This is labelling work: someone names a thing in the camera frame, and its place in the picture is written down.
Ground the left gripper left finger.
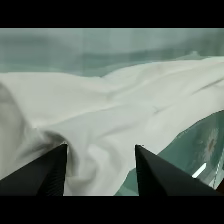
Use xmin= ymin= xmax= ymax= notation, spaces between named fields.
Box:
xmin=0 ymin=143 xmax=69 ymax=197

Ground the white shirt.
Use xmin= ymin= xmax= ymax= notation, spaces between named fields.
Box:
xmin=0 ymin=55 xmax=224 ymax=197

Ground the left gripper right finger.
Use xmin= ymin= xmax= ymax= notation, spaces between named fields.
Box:
xmin=134 ymin=144 xmax=224 ymax=197

